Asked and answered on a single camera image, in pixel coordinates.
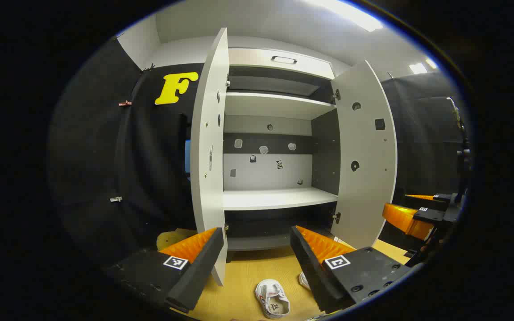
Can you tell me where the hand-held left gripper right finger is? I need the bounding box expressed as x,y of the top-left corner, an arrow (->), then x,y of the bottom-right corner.
290,225 -> 411,314

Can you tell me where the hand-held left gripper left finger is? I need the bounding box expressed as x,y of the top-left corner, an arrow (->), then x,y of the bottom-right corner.
105,227 -> 225,313

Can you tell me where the white shoe cabinet door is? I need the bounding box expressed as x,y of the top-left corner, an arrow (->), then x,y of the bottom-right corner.
190,28 -> 230,286
331,60 -> 398,250

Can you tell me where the white cabinet shelf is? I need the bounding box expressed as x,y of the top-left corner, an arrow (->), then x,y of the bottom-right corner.
223,187 -> 339,211
225,92 -> 337,120

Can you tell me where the white cabinet drawer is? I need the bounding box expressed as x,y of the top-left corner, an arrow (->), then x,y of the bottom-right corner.
228,48 -> 336,80

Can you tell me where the yellow plush toy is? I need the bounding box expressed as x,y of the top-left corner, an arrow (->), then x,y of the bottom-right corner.
157,228 -> 199,251

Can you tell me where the black backdrop cloth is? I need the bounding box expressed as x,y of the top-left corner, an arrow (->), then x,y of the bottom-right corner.
50,36 -> 467,268

